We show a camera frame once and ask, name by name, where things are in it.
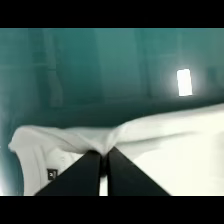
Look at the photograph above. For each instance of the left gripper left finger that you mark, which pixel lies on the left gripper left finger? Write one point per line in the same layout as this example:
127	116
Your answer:
78	178

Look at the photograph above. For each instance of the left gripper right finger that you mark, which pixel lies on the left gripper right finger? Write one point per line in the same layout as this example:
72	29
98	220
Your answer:
128	176

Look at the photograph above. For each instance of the white shirt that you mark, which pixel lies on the white shirt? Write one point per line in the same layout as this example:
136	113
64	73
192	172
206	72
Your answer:
173	156

